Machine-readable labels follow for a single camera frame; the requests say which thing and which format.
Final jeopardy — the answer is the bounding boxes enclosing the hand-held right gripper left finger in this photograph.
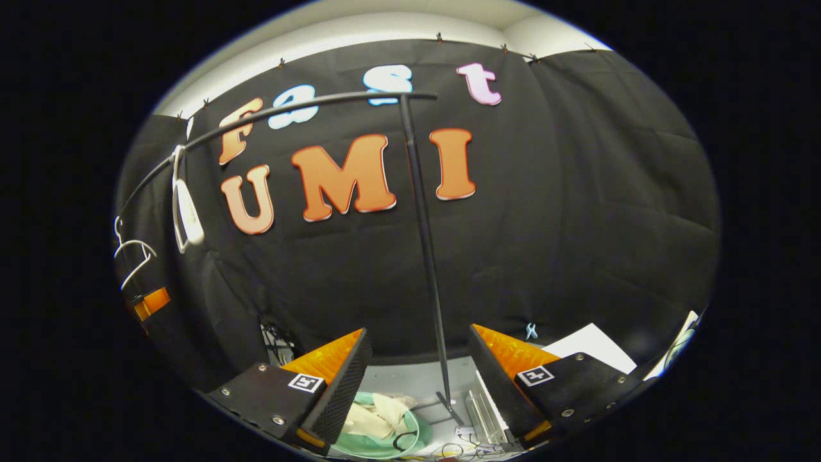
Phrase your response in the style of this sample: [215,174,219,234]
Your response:
[208,327,374,456]

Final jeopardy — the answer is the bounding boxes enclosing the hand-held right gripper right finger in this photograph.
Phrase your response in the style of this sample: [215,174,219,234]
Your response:
[468,323,643,450]

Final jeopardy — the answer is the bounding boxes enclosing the cream shirt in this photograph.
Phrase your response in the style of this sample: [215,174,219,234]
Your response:
[345,393,412,441]

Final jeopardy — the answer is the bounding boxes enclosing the green laundry hamper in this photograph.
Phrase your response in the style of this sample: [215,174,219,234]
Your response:
[332,391,434,460]

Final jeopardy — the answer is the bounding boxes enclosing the white plastic hanger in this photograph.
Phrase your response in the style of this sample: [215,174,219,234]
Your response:
[114,216,158,293]
[171,144,206,255]

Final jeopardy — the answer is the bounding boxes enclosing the black clothes rack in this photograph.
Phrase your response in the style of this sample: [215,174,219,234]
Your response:
[117,90,467,429]

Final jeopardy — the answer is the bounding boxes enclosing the white paper sheet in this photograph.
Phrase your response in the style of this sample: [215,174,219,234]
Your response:
[558,322,638,375]

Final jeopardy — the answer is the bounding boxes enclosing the black backdrop cloth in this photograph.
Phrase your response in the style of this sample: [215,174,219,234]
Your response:
[115,38,721,393]

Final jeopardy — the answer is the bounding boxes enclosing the grey metal bracket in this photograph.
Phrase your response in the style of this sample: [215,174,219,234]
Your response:
[464,371,512,445]

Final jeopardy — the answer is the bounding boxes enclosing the tangled thin cables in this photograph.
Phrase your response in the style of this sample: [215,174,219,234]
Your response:
[428,432,509,462]

